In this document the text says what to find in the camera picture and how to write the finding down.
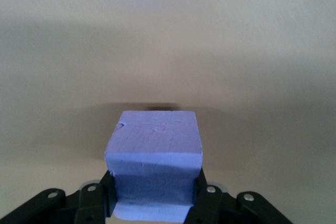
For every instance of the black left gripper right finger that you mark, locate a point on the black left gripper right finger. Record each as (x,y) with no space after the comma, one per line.
(236,211)

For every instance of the purple foam block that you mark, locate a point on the purple foam block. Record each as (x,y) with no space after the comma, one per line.
(155,140)

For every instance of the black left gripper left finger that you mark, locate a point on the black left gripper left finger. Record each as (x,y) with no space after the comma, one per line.
(52,208)

